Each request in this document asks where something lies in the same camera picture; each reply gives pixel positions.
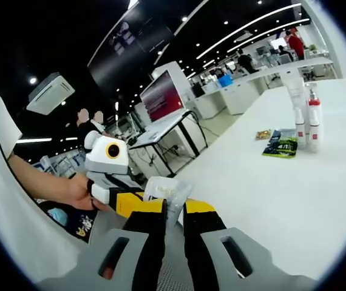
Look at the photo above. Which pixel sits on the gold foil sachet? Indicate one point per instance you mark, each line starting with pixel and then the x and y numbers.
pixel 263 135

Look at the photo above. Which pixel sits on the person's left hand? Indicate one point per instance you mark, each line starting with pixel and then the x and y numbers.
pixel 82 194

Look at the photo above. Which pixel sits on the white monitor with red screen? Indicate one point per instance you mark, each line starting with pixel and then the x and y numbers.
pixel 164 94

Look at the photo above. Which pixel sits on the long white counter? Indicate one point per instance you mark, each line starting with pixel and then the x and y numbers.
pixel 236 94

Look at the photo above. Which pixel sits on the person's dark printed shorts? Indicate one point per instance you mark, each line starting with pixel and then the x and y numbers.
pixel 79 230

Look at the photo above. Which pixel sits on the large white skincare tube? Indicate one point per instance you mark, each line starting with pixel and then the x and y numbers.
pixel 296 91

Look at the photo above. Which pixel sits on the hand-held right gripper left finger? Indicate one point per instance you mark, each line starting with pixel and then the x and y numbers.
pixel 148 248

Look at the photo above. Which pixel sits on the person's white shirt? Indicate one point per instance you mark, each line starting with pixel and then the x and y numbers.
pixel 15 227

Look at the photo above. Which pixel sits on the blue face mask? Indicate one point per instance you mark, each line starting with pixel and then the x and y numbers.
pixel 57 216

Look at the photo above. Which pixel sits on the blue bin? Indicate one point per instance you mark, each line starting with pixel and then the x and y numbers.
pixel 225 81

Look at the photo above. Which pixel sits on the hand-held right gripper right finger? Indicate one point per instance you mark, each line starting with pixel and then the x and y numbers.
pixel 203 248

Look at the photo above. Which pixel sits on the hanging black display screen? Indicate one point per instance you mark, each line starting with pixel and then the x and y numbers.
pixel 130 33

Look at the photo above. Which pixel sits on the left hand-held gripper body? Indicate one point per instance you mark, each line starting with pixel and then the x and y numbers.
pixel 106 154

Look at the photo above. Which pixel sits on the green black foil packet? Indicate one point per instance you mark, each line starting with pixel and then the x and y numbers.
pixel 282 147

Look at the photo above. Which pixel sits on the ceiling air conditioner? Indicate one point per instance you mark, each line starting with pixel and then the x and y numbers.
pixel 50 94

